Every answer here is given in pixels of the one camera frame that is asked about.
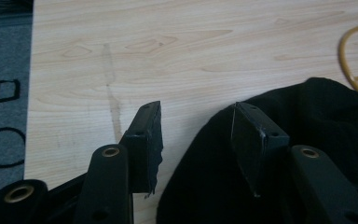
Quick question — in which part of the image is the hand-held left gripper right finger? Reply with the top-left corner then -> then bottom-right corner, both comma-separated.
230,101 -> 358,224

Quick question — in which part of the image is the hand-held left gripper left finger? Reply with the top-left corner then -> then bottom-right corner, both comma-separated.
73,100 -> 164,224

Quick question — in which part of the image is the black cloth garment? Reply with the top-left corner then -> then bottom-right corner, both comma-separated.
156,77 -> 358,224

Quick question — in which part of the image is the grey floor mat black print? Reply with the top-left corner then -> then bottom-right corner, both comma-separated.
0,12 -> 34,209

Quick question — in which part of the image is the yellow ring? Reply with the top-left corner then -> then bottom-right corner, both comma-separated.
337,22 -> 358,96

